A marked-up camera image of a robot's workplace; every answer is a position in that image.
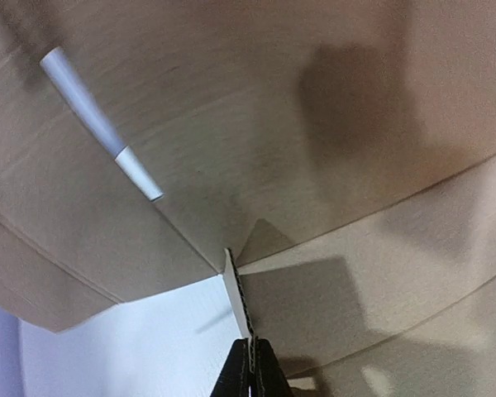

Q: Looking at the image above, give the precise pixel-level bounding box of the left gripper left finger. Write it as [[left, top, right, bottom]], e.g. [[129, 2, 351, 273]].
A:
[[212, 338, 250, 397]]

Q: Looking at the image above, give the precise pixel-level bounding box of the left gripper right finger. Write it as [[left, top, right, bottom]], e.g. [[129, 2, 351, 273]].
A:
[[254, 337, 293, 397]]

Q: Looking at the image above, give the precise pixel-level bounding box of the brown cardboard box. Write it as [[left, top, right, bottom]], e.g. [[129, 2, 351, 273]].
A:
[[0, 1, 496, 396]]

